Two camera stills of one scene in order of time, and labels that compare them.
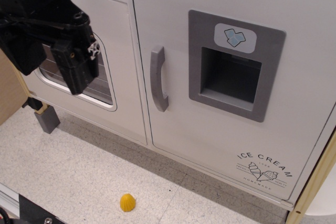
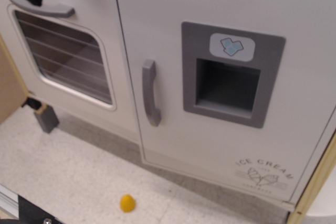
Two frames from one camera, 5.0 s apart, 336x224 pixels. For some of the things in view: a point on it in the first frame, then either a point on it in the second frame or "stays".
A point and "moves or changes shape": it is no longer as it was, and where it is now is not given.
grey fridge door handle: (157, 59) to (149, 92)
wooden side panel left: (13, 89) stays
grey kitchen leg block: (48, 120) stays
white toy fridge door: (238, 69) moves or changes shape
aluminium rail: (9, 201) stays
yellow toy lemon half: (127, 202) stays
